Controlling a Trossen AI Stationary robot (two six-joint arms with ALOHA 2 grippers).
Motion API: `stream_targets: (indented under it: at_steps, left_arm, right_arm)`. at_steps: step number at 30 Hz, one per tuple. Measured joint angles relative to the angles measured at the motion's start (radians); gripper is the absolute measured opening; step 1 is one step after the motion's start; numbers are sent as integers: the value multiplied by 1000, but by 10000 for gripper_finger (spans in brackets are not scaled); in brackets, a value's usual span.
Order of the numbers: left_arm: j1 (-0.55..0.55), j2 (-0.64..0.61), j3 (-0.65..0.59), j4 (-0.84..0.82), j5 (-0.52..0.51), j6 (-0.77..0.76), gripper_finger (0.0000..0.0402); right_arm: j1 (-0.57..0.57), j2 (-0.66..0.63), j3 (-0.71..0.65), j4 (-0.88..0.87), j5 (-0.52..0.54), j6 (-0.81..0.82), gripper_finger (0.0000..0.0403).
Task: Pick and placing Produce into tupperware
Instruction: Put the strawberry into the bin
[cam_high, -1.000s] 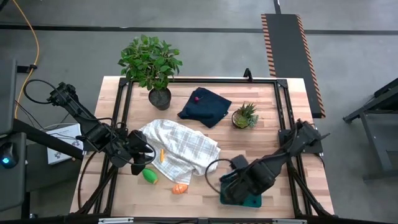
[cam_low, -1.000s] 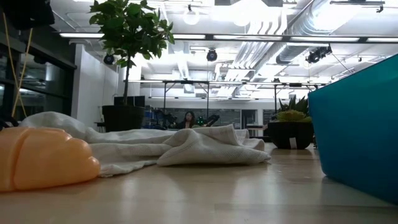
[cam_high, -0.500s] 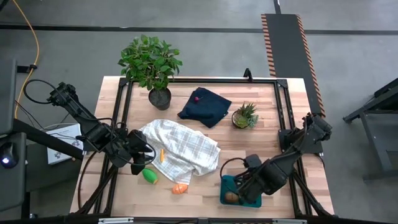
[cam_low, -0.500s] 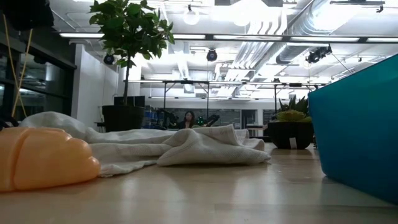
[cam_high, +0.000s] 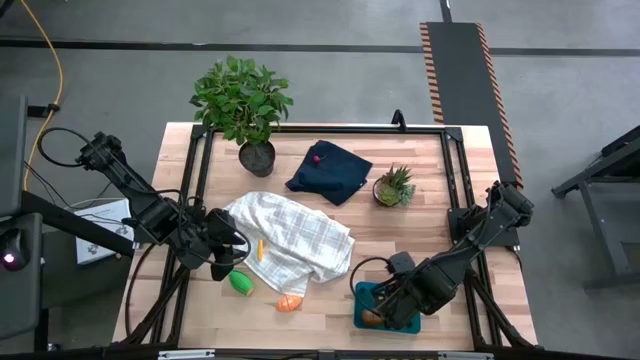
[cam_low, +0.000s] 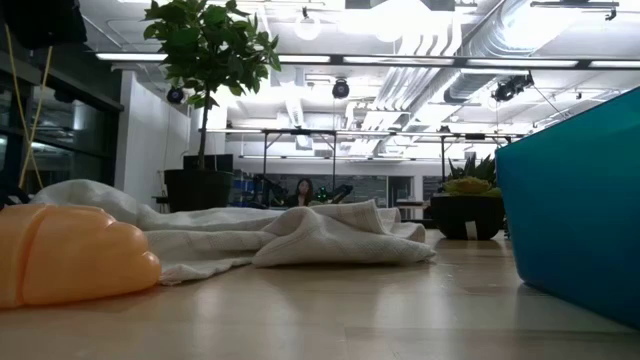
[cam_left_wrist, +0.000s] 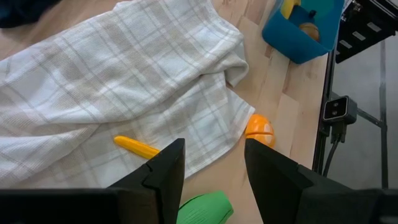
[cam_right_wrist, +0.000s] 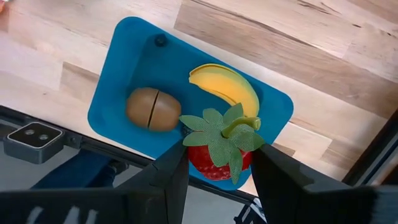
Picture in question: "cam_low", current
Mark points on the black ceiling-mounted box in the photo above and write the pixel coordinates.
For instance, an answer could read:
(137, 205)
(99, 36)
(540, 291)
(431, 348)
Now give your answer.
(40, 22)

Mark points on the black background robot arm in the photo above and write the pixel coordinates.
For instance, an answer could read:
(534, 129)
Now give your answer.
(270, 190)
(336, 192)

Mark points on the black ceiling spotlight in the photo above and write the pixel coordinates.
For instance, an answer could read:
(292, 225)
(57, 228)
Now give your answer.
(340, 89)
(175, 95)
(511, 87)

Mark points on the succulent in black pot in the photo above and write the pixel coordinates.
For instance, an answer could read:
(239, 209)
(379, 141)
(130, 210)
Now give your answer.
(467, 215)

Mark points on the white plaid towel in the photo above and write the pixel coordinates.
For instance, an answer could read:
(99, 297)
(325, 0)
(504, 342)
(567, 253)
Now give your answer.
(300, 240)

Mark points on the background black station frame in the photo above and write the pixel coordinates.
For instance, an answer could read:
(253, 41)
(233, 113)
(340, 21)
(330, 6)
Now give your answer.
(300, 132)

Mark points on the person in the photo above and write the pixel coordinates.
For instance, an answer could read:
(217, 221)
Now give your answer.
(302, 192)

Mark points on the teal tupperware container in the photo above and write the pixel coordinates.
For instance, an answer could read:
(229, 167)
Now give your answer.
(575, 210)

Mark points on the leafy green potted plant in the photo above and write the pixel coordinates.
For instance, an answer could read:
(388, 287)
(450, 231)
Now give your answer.
(210, 50)

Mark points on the orange toy croissant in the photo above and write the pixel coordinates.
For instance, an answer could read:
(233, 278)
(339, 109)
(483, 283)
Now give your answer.
(75, 255)

